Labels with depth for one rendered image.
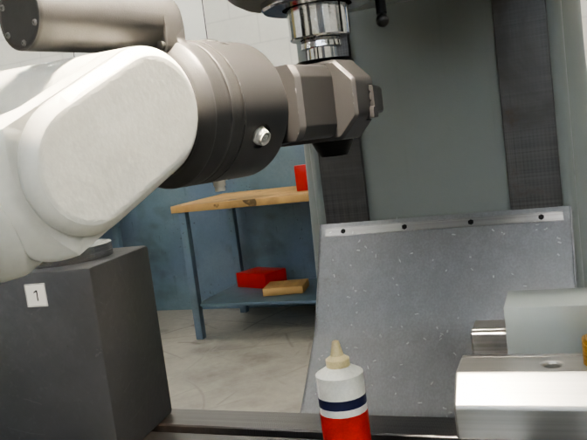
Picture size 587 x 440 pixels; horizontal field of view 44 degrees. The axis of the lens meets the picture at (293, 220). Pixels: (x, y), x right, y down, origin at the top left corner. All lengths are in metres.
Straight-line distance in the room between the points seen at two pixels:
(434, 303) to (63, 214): 0.64
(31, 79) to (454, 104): 0.63
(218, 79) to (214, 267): 5.11
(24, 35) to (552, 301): 0.38
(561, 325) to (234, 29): 4.88
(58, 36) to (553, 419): 0.36
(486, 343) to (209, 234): 4.93
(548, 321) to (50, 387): 0.46
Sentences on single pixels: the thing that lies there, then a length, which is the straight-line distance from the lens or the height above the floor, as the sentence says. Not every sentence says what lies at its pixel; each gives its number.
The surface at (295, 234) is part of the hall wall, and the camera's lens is 5.18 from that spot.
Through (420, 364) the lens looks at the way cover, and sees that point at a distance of 0.88.
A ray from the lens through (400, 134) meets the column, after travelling 0.94.
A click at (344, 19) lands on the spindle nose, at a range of 0.56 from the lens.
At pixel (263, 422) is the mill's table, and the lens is 0.76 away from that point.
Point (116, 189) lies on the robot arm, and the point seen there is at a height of 1.19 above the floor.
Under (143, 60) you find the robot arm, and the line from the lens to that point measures 0.36.
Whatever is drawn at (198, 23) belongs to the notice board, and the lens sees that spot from 5.46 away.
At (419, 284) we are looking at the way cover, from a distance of 0.91.
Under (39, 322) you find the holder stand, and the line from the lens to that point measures 0.73.
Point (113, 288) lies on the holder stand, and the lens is 0.72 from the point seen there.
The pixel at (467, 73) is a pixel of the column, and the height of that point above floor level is 1.26.
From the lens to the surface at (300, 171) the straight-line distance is 4.49.
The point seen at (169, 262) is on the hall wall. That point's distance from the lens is 5.71.
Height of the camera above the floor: 1.21
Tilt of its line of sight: 6 degrees down
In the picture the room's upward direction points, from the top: 7 degrees counter-clockwise
